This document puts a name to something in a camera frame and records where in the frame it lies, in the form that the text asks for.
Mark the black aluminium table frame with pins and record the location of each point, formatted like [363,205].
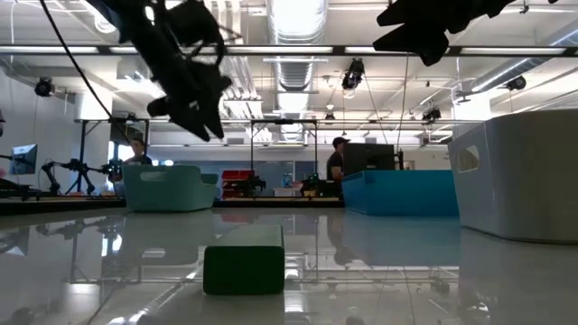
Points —
[271,203]

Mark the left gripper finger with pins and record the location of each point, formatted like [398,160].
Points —
[216,117]
[196,122]

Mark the black monitor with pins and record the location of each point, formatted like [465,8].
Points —
[368,158]

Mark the black background rig frame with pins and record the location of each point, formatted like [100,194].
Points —
[283,121]
[82,153]

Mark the green wooden block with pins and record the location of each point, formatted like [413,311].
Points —
[244,266]

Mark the red storage bins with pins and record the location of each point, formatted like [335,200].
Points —
[235,174]

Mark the silver round ceiling duct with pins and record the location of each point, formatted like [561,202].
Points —
[295,72]

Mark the black ceiling camera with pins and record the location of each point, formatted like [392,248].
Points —
[353,74]
[432,114]
[516,83]
[44,87]

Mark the light grey plastic bin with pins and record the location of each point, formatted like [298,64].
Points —
[524,180]

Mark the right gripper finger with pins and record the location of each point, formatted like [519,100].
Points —
[424,43]
[415,13]

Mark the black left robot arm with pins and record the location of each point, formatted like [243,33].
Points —
[140,36]

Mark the blue plastic bin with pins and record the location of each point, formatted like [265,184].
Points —
[402,194]

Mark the black background robot arm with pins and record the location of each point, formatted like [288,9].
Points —
[113,170]
[253,185]
[314,185]

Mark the computer monitor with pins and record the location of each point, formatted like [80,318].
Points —
[25,159]

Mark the small white box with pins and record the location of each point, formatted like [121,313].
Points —
[283,192]

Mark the teal green plastic bin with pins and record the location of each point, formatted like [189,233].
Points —
[171,194]

